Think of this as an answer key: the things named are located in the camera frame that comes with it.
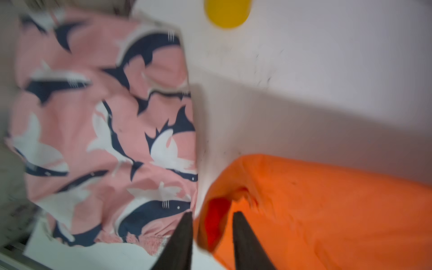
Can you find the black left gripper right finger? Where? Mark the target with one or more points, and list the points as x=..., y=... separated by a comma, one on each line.
x=249, y=254

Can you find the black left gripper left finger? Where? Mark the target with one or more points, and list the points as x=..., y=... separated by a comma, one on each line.
x=177, y=254

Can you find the orange cloth garment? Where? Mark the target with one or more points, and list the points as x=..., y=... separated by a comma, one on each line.
x=310, y=216

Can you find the pink shark print garment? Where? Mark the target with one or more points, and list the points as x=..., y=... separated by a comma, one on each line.
x=104, y=125

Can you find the yellow pencil cup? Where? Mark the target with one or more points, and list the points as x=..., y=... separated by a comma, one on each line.
x=227, y=14

